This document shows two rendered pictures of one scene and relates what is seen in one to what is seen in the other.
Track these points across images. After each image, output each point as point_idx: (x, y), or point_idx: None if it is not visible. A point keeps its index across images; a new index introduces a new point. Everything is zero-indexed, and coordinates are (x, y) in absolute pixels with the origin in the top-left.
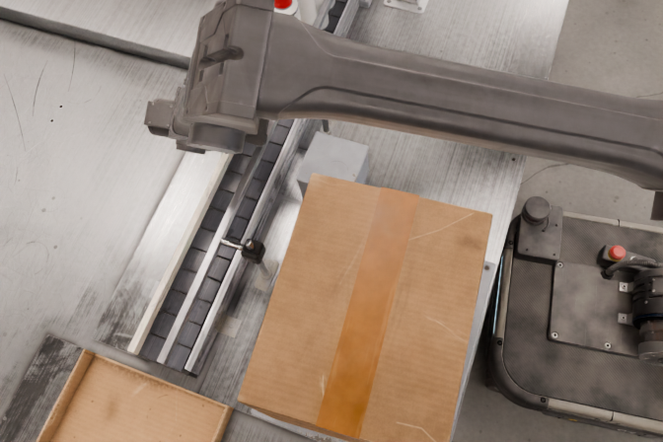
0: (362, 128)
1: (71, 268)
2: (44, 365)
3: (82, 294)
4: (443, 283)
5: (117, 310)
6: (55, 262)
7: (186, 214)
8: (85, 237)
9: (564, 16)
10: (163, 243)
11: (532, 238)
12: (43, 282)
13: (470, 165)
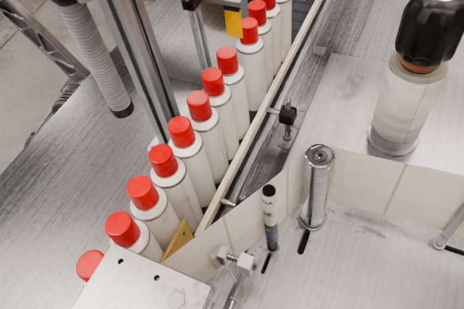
0: (231, 41)
1: None
2: None
3: None
4: None
5: None
6: None
7: None
8: None
9: (52, 116)
10: None
11: None
12: None
13: (166, 25)
